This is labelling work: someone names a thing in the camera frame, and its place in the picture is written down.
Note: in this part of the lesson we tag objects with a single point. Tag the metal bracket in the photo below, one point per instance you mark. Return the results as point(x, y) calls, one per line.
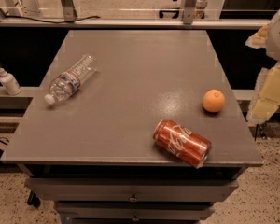
point(69, 11)
point(188, 7)

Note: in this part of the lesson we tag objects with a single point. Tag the metal bracket left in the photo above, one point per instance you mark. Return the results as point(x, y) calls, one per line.
point(69, 11)

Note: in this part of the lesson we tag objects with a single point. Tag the clear plastic water bottle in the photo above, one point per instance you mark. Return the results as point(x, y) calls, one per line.
point(67, 83)

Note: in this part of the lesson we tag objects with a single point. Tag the metal bracket right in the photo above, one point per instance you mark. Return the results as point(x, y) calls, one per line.
point(188, 7)

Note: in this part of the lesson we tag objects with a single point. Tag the red cola can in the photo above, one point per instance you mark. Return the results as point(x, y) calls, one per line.
point(183, 143)

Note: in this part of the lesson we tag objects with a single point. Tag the orange fruit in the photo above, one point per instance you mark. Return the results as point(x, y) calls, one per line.
point(213, 101)

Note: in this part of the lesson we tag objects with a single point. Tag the white pump dispenser bottle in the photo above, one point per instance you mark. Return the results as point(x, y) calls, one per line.
point(9, 82)

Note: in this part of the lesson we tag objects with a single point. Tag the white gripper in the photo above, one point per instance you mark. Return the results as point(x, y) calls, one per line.
point(267, 89)

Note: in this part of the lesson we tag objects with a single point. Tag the grey drawer cabinet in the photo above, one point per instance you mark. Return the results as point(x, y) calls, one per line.
point(94, 155)

